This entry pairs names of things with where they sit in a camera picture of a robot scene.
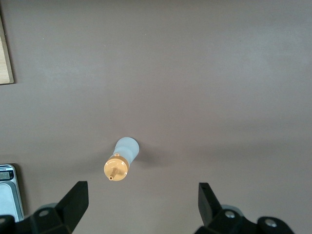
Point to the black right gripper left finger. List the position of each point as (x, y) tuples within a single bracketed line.
[(70, 207)]

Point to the silver digital kitchen scale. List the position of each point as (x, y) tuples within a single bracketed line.
[(7, 195)]

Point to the brown table cover sheet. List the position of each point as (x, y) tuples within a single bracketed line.
[(170, 73)]

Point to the translucent sauce bottle orange cap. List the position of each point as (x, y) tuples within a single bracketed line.
[(122, 148)]

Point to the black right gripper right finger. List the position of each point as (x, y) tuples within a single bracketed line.
[(209, 209)]

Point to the wooden cutting board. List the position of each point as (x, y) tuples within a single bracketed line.
[(3, 61)]

